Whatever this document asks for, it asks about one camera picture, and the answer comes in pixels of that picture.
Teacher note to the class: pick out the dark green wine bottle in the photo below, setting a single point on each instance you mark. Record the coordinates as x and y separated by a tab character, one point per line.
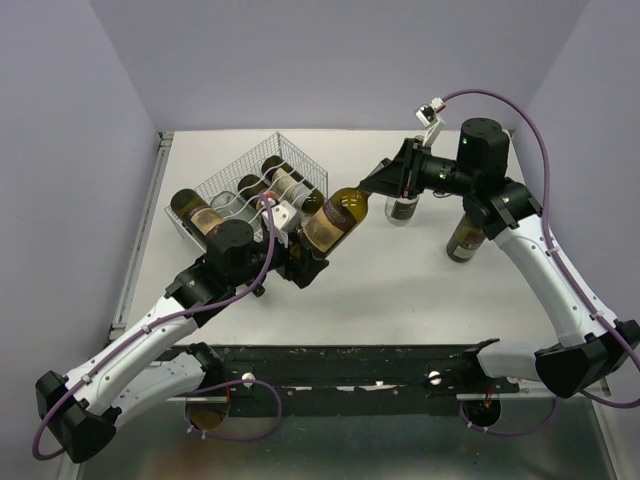
251	188

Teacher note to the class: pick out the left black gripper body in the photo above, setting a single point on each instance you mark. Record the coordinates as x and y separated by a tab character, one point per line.
288	267

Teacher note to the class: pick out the short clear glass bottle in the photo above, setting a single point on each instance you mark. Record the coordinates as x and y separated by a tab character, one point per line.
229	205

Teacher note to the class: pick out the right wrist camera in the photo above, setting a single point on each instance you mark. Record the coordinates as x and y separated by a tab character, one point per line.
429	115

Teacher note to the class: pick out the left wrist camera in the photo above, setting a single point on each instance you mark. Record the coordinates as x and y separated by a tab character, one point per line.
283	220

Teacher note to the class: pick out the olive green wine bottle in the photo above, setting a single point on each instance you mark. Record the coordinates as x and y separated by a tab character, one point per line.
335	220

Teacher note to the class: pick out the white wire wine rack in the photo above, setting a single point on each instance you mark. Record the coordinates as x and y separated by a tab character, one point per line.
250	163

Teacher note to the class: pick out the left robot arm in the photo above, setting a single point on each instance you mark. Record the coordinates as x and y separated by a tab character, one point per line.
84	408

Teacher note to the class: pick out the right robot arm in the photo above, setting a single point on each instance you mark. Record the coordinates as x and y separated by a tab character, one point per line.
591	340

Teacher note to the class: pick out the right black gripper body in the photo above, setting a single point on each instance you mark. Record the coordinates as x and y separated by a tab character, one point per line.
416	173

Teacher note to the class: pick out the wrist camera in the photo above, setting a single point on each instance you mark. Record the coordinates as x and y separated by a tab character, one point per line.
283	220
429	115

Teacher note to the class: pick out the tall clear glass bottle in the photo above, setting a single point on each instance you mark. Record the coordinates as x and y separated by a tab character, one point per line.
399	211

